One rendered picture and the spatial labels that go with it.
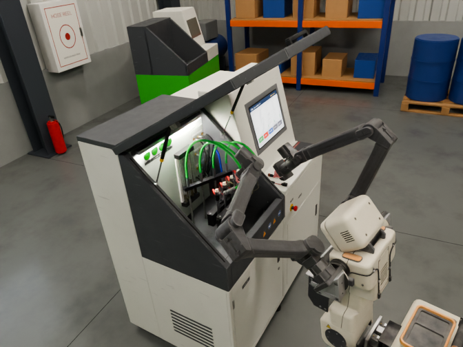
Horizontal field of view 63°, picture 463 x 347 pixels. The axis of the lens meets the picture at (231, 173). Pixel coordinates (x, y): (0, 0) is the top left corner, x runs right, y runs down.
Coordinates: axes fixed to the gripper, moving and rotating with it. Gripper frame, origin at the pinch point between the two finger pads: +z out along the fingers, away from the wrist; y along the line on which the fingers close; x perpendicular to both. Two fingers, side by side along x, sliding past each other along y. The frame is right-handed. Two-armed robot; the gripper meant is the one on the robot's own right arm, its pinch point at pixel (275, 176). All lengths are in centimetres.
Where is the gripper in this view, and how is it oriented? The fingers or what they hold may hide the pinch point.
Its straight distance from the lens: 202.9
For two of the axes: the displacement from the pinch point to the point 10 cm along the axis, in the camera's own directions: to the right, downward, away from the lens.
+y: -5.6, -8.2, 1.1
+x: -7.0, 4.0, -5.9
